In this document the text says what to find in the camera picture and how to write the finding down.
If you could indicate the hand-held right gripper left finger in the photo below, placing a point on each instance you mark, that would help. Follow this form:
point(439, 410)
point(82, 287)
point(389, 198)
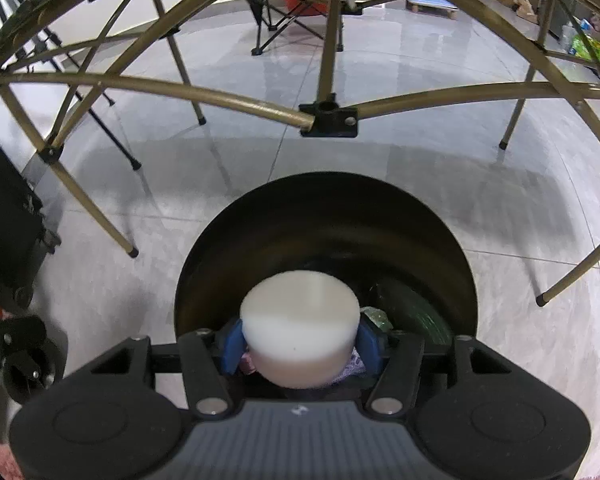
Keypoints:
point(232, 345)

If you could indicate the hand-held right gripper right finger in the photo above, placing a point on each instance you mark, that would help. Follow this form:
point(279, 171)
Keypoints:
point(367, 345)

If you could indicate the clear glitter plastic bag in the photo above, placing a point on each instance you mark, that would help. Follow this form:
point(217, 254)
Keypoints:
point(379, 317)

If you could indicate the white round foam disc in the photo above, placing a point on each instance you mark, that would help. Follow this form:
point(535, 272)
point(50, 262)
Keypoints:
point(297, 320)

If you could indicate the black round bin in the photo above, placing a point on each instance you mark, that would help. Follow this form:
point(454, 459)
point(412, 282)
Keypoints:
point(325, 220)

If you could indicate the black suitcase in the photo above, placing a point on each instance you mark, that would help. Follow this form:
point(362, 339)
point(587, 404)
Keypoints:
point(5, 220)

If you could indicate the black tripod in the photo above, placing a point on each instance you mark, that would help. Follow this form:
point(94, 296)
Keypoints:
point(135, 162)

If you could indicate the tan folding table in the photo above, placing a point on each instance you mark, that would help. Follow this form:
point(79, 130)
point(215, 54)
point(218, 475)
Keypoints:
point(327, 115)

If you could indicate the red bag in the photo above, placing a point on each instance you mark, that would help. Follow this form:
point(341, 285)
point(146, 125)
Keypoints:
point(305, 4)

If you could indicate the green packet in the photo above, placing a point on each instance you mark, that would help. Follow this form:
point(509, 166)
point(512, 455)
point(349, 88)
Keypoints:
point(587, 47)

